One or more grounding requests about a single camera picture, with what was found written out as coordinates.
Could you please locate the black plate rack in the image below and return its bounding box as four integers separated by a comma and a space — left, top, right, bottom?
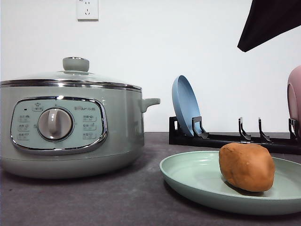
169, 116, 301, 154

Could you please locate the brown potato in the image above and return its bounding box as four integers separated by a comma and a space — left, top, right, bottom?
219, 143, 275, 192

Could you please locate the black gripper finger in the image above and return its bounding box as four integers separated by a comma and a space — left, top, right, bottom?
237, 0, 301, 52

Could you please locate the blue plate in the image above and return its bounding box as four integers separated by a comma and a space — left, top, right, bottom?
172, 75, 201, 136

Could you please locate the green electric steamer pot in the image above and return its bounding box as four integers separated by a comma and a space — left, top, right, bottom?
0, 86, 160, 179

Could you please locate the white wall socket left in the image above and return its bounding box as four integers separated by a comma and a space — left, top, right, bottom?
77, 0, 99, 22

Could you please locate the green plate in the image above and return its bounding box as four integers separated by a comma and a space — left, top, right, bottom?
159, 151, 301, 215

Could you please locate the glass steamer lid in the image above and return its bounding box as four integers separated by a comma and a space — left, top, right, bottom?
0, 57, 142, 91

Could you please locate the pink plate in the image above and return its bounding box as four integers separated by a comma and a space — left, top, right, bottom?
287, 65, 301, 140

